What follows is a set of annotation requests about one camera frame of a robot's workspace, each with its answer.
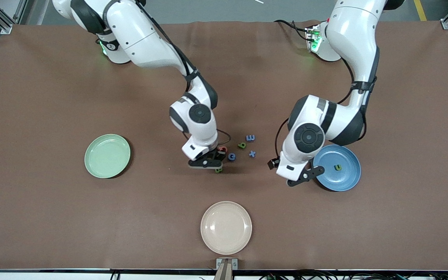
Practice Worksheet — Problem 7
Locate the black arm base cable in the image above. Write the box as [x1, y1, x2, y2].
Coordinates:
[274, 19, 311, 41]

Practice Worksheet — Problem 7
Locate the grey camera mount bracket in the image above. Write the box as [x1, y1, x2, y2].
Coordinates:
[214, 258, 238, 280]

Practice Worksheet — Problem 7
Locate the blue plate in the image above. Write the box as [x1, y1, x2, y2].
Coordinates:
[313, 145, 362, 192]

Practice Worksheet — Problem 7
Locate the light green plate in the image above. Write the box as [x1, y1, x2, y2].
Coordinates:
[84, 134, 131, 179]

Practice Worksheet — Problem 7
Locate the silver arm base box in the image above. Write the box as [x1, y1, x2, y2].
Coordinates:
[305, 25, 322, 53]

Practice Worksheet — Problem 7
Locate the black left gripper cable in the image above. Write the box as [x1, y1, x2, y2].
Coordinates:
[275, 58, 376, 160]

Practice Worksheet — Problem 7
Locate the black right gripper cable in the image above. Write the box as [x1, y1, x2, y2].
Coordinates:
[140, 0, 231, 148]

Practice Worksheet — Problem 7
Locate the beige plate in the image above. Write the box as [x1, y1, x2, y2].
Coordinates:
[201, 201, 252, 255]

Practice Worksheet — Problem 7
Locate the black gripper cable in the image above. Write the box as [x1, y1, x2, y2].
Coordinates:
[275, 58, 376, 160]
[140, 0, 231, 148]

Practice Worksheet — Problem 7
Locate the brown table cover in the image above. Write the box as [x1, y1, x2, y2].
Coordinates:
[0, 20, 448, 271]

